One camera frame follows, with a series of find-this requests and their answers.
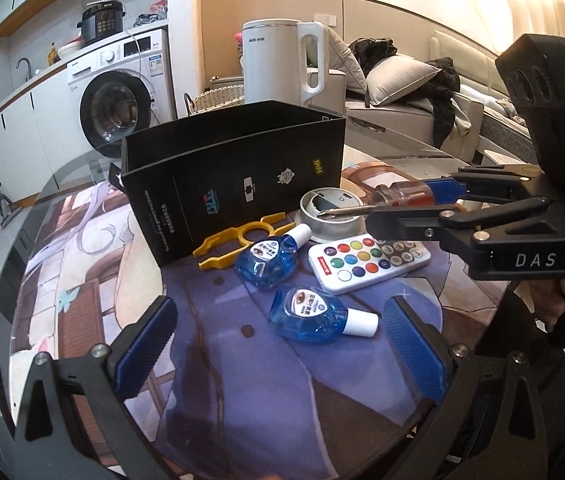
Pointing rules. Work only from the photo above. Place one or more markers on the grey sofa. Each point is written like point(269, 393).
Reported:
point(486, 123)

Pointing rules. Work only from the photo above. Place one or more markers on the white electric kettle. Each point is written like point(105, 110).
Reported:
point(274, 60)

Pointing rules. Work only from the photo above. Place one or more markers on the black open cardboard box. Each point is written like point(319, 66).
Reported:
point(192, 178)

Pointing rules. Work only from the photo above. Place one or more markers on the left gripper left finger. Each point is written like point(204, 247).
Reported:
point(51, 439)

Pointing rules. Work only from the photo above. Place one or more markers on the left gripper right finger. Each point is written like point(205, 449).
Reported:
point(488, 409)

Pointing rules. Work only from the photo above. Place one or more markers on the chrome kitchen faucet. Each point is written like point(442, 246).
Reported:
point(28, 73)

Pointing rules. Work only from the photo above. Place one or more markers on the woven wicker basket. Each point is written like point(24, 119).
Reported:
point(215, 99)

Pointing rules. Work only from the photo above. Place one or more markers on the amber handle screwdriver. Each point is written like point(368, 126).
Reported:
point(399, 194)

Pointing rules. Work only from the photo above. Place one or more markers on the grey white pillow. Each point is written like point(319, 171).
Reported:
point(395, 77)

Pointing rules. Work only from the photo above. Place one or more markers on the blue eye drop bottle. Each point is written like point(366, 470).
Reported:
point(311, 315)
point(270, 261)

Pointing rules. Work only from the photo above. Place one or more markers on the white front-load washing machine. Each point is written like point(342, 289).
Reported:
point(121, 88)

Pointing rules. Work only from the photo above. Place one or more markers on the black rice cooker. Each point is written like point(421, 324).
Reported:
point(100, 20)

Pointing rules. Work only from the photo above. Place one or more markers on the black jacket on sofa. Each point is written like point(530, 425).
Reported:
point(435, 97)

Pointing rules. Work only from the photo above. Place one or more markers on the right hand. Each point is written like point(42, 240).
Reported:
point(549, 300)

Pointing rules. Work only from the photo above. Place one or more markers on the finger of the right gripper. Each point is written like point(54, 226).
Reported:
point(404, 224)
point(447, 190)

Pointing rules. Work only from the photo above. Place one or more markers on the white colourful button remote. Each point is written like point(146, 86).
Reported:
point(361, 261)

